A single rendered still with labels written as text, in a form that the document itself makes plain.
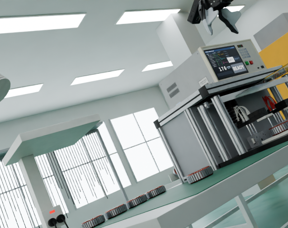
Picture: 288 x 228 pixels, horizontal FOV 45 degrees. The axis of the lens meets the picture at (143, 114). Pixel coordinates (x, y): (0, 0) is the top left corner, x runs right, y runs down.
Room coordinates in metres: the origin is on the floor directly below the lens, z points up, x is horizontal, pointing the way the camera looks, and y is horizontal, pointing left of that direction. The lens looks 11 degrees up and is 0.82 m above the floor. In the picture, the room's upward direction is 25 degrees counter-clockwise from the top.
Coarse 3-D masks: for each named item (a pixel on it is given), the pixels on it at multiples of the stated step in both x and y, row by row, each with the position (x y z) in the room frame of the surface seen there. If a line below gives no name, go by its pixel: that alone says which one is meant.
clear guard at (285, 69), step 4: (280, 68) 1.70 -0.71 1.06; (284, 68) 1.74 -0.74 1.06; (276, 72) 1.75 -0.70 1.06; (280, 72) 1.82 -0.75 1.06; (284, 72) 1.89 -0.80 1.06; (268, 76) 1.76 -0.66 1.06; (272, 76) 1.83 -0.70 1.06; (276, 76) 1.90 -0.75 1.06; (260, 80) 1.80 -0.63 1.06; (264, 80) 1.83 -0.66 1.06; (268, 80) 1.90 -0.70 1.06; (272, 80) 1.97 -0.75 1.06; (256, 84) 1.84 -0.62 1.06
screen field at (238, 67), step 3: (237, 63) 1.77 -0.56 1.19; (240, 63) 1.78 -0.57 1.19; (231, 66) 1.73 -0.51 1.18; (234, 66) 1.75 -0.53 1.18; (237, 66) 1.76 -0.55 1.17; (240, 66) 1.78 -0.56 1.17; (243, 66) 1.79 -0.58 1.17; (234, 69) 1.74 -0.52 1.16; (237, 69) 1.76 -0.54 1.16; (240, 69) 1.77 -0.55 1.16; (243, 69) 1.78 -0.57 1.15; (234, 72) 1.73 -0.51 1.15; (237, 72) 1.75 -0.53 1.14
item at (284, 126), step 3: (282, 123) 1.54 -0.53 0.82; (285, 123) 1.53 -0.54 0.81; (276, 126) 1.55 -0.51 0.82; (279, 126) 1.55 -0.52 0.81; (282, 126) 1.54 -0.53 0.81; (285, 126) 1.53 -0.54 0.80; (270, 129) 1.57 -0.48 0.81; (273, 129) 1.56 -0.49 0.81; (276, 129) 1.55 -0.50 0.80; (279, 129) 1.54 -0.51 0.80; (282, 129) 1.54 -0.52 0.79; (285, 129) 1.53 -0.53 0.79; (270, 132) 1.58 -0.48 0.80; (273, 132) 1.56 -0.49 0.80; (276, 132) 1.55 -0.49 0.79; (279, 132) 1.54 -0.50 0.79; (270, 135) 1.60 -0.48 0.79; (273, 135) 1.58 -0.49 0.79
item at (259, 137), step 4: (260, 132) 1.69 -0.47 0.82; (252, 136) 1.67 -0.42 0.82; (256, 136) 1.67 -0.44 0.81; (260, 136) 1.68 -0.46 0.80; (264, 136) 1.70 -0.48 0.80; (248, 140) 1.70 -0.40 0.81; (256, 140) 1.66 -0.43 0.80; (260, 140) 1.68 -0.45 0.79; (252, 144) 1.69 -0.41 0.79; (256, 144) 1.67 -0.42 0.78; (260, 144) 1.67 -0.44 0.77
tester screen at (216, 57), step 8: (224, 48) 1.75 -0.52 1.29; (232, 48) 1.79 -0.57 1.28; (208, 56) 1.65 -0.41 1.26; (216, 56) 1.69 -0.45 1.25; (224, 56) 1.73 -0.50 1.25; (232, 56) 1.77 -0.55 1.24; (216, 64) 1.67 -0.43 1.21; (224, 64) 1.71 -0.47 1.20; (216, 72) 1.65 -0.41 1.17; (240, 72) 1.76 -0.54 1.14
